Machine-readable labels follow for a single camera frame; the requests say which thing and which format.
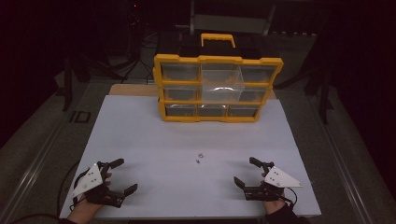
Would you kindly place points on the wooden board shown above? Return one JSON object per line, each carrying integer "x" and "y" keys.
{"x": 132, "y": 90}

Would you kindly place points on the dark tripod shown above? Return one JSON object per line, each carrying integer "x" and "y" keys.
{"x": 137, "y": 46}

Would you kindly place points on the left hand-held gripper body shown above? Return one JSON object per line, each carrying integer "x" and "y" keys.
{"x": 88, "y": 182}

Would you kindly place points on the clear plastic drawer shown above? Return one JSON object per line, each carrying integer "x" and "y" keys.
{"x": 222, "y": 91}

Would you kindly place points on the person's left hand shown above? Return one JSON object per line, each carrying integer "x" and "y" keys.
{"x": 83, "y": 212}

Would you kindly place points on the person's right hand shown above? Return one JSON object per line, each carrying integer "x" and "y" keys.
{"x": 274, "y": 207}

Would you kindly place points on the yellow black organizer case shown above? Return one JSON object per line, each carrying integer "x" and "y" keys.
{"x": 218, "y": 119}

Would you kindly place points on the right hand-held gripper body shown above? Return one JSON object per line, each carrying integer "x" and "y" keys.
{"x": 281, "y": 179}

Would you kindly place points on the metal floor rail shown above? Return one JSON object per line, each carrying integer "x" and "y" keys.
{"x": 29, "y": 174}
{"x": 341, "y": 158}

